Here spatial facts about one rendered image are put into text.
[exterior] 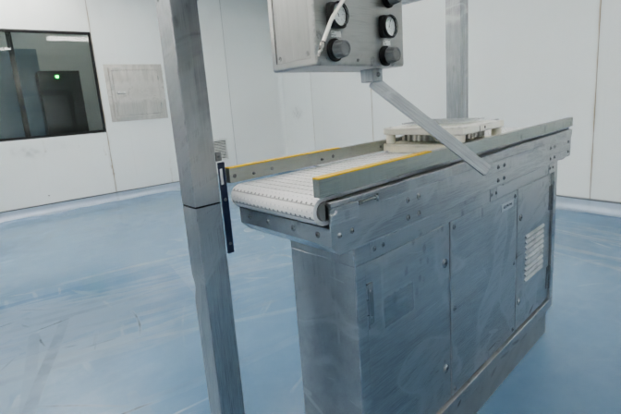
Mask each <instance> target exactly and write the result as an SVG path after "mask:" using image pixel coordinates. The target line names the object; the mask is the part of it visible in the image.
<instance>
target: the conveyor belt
mask: <svg viewBox="0 0 621 414"><path fill-rule="evenodd" d="M523 128H527V127H523ZM516 129H521V128H502V133H505V132H508V131H512V130H516ZM565 129H569V128H568V127H567V128H561V129H558V130H555V131H552V132H548V133H545V134H541V135H539V136H536V137H532V138H529V139H525V140H520V141H517V142H513V143H510V144H507V145H504V146H501V147H497V148H494V149H490V150H488V151H484V152H478V153H476V154H477V155H481V154H485V153H487V152H493V151H496V150H499V149H503V148H505V147H508V146H512V145H515V144H518V143H521V142H524V141H527V140H533V139H536V138H539V137H542V136H546V135H549V134H552V133H555V132H558V131H561V130H565ZM409 154H412V153H406V152H381V153H377V154H373V155H368V156H364V157H360V158H355V159H351V160H346V161H343V162H338V163H333V164H326V165H322V166H317V167H313V168H309V169H304V170H299V171H296V172H291V173H287V174H283V175H278V176H274V177H267V178H262V179H257V180H253V181H249V182H244V183H240V184H237V185H236V186H234V188H233V189H232V192H231V200H232V202H233V203H234V204H235V205H236V206H239V207H244V208H248V209H252V210H255V211H259V212H263V213H270V214H274V215H278V216H282V217H285V218H289V219H294V220H298V221H301V222H305V223H309V224H313V225H320V226H324V225H329V220H328V221H326V222H324V221H320V220H319V219H318V218H317V214H316V211H317V208H318V206H319V204H320V203H321V202H323V201H329V200H332V199H335V198H338V197H342V196H345V195H347V194H351V193H354V192H357V191H361V190H364V189H369V188H372V187H375V186H379V185H382V184H384V183H388V182H391V181H394V180H398V179H400V178H404V177H409V176H413V175H416V174H418V173H422V172H425V171H428V170H432V169H434V168H437V167H441V166H444V165H447V164H452V163H455V162H459V161H462V159H461V158H459V159H456V160H453V161H449V162H446V163H442V164H437V165H434V166H431V167H427V168H424V169H421V170H418V171H414V172H411V173H407V174H404V175H401V176H398V177H392V178H389V179H386V180H383V181H379V182H376V183H372V184H370V185H366V186H363V187H360V188H356V189H351V190H348V191H344V192H341V193H337V194H335V195H331V196H328V197H325V198H321V199H318V198H314V197H313V184H312V178H313V177H318V176H322V175H326V174H331V173H334V172H338V171H342V170H346V169H350V168H354V167H358V166H362V165H366V164H373V163H377V162H381V161H384V160H389V159H393V158H396V157H400V156H404V155H409Z"/></svg>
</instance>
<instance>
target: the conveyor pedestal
mask: <svg viewBox="0 0 621 414"><path fill-rule="evenodd" d="M556 180H557V161H556V162H554V171H553V172H552V173H550V174H549V165H546V166H544V167H542V168H539V169H537V170H535V171H533V172H530V173H528V174H526V175H524V176H522V177H519V178H516V179H514V180H512V181H510V183H508V184H505V185H501V186H499V187H497V199H495V200H493V201H490V191H489V190H488V191H486V192H484V193H482V194H480V195H478V196H476V197H473V198H471V199H469V200H467V201H463V202H461V203H459V204H457V205H455V206H453V207H450V208H448V209H446V210H443V211H441V212H439V213H436V214H434V215H432V216H429V217H427V218H425V219H422V220H420V221H418V222H417V223H414V224H412V225H408V226H406V227H404V228H402V229H399V230H400V231H399V232H396V233H394V234H393V235H391V236H388V237H386V238H385V246H386V252H384V253H382V254H380V255H377V256H375V257H373V258H372V257H371V242H370V243H368V244H366V245H363V246H361V247H359V248H356V249H354V250H352V251H349V252H347V253H345V254H342V255H340V256H339V255H338V254H335V253H332V252H330V251H326V250H321V249H317V248H314V247H312V246H308V245H305V244H302V243H298V242H296V241H293V240H290V244H291V252H292V263H293V274H294V285H295V296H296V307H297V317H298V339H299V350H300V360H301V371H302V382H303V393H304V404H305V414H476V413H477V412H478V411H479V410H480V408H481V407H482V406H483V405H484V403H485V402H486V401H487V400H488V399H489V398H490V396H491V395H492V394H493V393H494V391H495V390H496V389H497V388H498V387H499V386H500V384H501V383H502V382H503V381H504V380H505V378H506V377H507V376H508V375H509V373H510V372H511V371H512V370H514V369H515V367H516V366H517V365H518V364H519V362H520V361H521V360H522V359H523V358H524V357H525V355H526V354H527V353H528V352H529V351H530V349H531V348H532V347H533V346H534V344H535V343H536V342H537V341H538V340H539V339H540V337H541V336H542V335H543V334H544V332H545V313H546V312H547V310H548V309H549V308H550V307H551V306H552V299H553V297H552V295H553V272H554V227H555V204H556Z"/></svg>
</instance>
